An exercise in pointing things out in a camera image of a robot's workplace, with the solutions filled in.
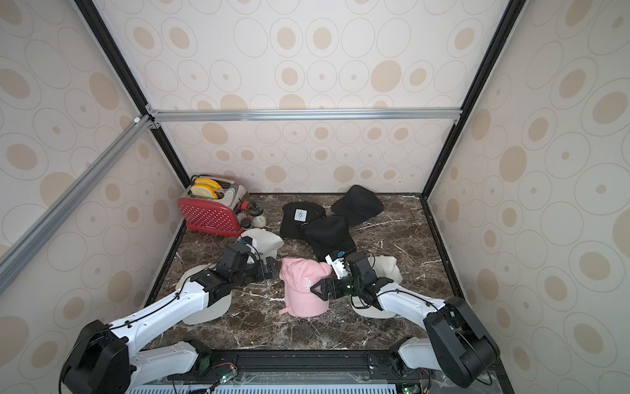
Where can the red polka dot toaster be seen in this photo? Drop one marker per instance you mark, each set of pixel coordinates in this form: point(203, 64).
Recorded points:
point(220, 215)

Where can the beige Colorado cap right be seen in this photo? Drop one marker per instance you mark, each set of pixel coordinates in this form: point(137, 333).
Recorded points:
point(384, 266)

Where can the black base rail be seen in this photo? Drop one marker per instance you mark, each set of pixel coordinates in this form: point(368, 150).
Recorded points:
point(399, 365)

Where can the left aluminium frame bar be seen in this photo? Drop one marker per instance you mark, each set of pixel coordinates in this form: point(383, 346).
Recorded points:
point(29, 245)

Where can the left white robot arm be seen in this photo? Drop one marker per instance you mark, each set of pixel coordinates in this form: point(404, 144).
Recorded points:
point(112, 358)

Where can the beige colorado cap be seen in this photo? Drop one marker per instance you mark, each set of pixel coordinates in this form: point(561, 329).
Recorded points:
point(215, 311)
point(384, 266)

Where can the beige Colorado cap left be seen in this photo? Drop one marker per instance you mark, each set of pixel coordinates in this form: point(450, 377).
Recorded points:
point(215, 311)

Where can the black cap rear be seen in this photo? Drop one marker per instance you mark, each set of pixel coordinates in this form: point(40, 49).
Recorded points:
point(357, 206)

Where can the black cap middle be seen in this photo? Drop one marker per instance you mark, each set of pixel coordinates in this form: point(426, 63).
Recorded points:
point(329, 235)

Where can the pink cap with logo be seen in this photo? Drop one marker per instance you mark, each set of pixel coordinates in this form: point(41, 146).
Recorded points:
point(299, 276)

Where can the black cap white patch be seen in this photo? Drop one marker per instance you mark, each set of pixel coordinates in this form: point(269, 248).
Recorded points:
point(296, 216)

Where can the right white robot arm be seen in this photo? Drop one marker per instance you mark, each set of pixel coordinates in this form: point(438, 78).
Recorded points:
point(458, 344)

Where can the horizontal aluminium frame bar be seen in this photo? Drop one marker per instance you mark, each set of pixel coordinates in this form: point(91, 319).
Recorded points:
point(322, 114)

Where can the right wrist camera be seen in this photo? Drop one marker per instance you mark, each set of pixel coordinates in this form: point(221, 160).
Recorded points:
point(336, 260)

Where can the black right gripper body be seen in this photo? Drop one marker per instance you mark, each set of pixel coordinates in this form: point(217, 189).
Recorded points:
point(329, 287)

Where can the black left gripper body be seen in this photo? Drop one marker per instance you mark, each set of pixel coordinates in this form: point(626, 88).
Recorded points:
point(250, 272)

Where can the yellow toast slices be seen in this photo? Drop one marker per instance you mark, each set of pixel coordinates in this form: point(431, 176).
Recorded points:
point(207, 188)

